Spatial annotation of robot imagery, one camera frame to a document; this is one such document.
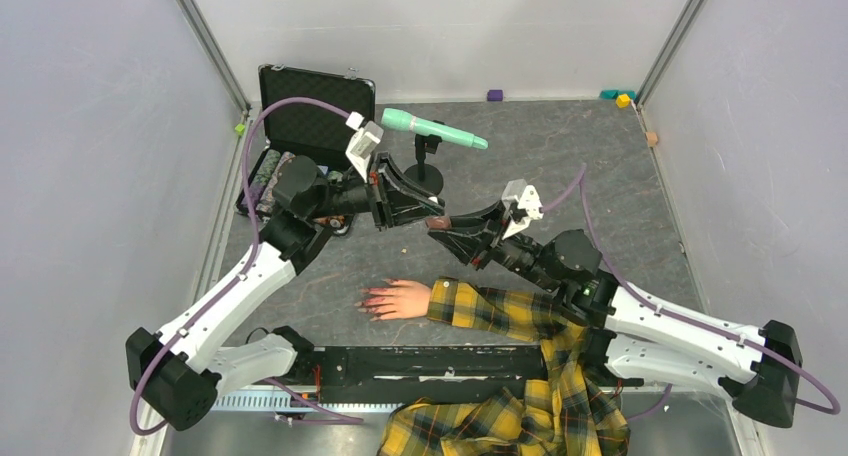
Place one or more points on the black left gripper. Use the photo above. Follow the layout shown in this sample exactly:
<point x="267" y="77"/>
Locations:
<point x="385" y="182"/>

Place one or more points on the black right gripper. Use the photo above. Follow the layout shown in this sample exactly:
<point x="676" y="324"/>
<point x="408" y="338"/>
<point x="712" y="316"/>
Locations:
<point x="475" y="247"/>

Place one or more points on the pink nail polish bottle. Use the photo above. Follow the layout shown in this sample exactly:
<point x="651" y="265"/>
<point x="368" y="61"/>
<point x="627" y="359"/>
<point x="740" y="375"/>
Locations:
<point x="438" y="223"/>

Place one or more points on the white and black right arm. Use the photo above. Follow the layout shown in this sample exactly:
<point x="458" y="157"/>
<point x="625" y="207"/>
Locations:
<point x="634" y="335"/>

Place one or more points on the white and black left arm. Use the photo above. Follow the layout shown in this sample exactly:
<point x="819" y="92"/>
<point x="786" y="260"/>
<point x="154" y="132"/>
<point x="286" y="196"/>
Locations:
<point x="178" y="372"/>

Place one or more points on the mannequin hand with stained nails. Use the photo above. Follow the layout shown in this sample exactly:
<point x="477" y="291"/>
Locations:
<point x="397" y="299"/>

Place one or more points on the black microphone stand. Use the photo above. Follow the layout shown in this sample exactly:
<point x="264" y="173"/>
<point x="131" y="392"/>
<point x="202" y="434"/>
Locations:
<point x="422" y="173"/>

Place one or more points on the mint green microphone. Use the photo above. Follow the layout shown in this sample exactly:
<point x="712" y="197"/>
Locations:
<point x="403" y="121"/>

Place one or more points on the black poker chip case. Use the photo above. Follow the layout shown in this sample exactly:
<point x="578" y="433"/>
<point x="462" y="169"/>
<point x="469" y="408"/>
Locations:
<point x="303" y="129"/>

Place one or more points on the teal block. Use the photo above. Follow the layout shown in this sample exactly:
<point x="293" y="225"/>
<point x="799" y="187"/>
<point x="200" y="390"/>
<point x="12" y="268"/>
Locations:
<point x="613" y="94"/>

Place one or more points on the yellow cube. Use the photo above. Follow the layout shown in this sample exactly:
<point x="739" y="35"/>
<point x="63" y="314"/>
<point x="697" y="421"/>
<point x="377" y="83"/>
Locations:
<point x="623" y="100"/>

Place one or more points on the tan cube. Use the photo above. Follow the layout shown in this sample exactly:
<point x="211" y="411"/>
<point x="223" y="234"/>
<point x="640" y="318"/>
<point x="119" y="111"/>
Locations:
<point x="651" y="139"/>

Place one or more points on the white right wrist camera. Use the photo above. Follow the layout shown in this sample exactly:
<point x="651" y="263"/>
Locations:
<point x="523" y="206"/>

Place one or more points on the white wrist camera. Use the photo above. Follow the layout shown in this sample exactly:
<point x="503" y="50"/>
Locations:
<point x="365" y="139"/>
<point x="523" y="206"/>

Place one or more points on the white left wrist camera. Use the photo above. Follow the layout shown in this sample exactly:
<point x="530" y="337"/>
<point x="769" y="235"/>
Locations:
<point x="365" y="139"/>

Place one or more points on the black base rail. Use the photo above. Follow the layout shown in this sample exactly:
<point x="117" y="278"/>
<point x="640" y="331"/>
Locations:
<point x="406" y="374"/>

